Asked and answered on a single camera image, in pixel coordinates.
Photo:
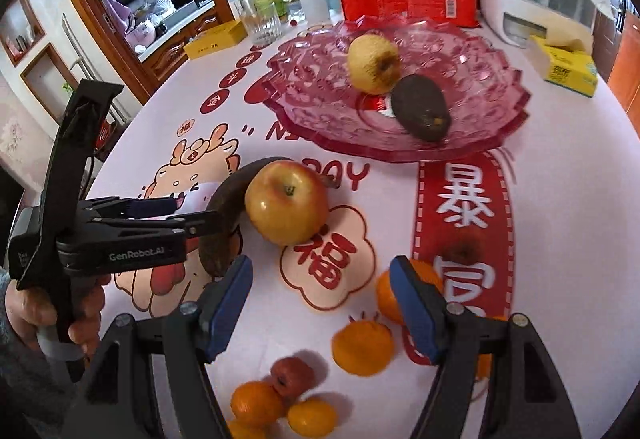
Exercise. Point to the large orange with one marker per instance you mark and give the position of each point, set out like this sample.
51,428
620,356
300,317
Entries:
362,346
387,294

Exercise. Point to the yellow pear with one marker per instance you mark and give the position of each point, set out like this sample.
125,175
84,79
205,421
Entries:
370,61

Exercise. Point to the dark overripe banana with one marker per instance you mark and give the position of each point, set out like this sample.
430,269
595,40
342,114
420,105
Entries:
215,254

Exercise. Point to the small red fruit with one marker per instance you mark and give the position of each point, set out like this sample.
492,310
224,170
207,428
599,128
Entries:
292,376
462,251

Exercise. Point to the clear glass jar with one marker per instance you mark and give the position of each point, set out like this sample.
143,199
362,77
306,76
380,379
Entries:
234,1

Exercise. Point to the ribbed glass cup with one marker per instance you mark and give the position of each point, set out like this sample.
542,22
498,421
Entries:
260,24

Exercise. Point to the dark brown avocado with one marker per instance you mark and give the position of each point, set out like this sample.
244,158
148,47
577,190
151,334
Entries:
417,106

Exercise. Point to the yellow tissue box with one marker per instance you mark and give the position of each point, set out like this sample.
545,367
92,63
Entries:
565,69

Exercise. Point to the red yellow apple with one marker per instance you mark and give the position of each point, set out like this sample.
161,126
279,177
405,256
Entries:
285,209

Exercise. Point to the small orange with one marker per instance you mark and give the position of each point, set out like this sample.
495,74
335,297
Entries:
256,403
312,416
245,431
484,366

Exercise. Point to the brown wooden cabinet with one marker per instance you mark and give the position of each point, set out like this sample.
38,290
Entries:
165,59

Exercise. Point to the pink glass fruit plate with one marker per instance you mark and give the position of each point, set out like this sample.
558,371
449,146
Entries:
320,84

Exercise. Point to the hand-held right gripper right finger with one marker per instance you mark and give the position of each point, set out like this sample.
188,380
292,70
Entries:
415,304

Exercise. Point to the person's left hand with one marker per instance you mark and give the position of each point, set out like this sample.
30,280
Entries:
27,314

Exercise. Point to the flat yellow box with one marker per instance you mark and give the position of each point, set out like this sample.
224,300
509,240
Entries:
215,41

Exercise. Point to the orange wooden cabinet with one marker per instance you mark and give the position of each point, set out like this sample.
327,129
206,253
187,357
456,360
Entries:
622,69

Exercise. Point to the purple plastic bag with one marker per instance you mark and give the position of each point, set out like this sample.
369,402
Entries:
120,11

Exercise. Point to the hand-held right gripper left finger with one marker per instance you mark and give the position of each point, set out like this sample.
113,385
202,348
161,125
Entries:
232,304

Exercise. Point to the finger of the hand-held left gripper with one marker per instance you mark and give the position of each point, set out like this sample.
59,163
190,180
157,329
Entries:
200,223
150,208

